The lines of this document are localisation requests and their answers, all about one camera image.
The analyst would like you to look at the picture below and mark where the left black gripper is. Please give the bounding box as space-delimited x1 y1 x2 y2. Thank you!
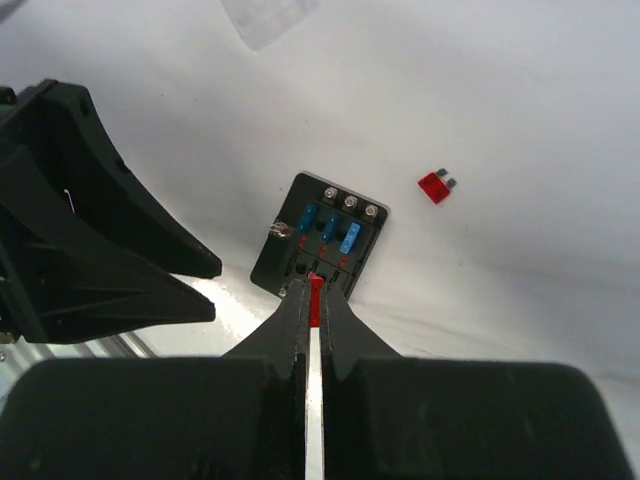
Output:
1 80 222 344

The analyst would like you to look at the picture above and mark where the black fuse box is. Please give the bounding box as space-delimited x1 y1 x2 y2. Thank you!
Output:
250 172 389 298

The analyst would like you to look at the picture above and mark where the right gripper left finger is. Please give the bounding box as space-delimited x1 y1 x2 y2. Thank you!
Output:
1 281 306 479

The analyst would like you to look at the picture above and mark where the red fuse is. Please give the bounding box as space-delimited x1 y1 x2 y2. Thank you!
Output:
307 272 325 328
417 168 457 205

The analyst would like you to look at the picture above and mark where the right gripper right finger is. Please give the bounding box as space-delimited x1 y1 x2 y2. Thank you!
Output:
322 286 634 479

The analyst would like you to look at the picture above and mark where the blue fuse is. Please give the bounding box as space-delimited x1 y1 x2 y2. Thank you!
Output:
296 203 319 236
320 213 342 244
339 222 361 255

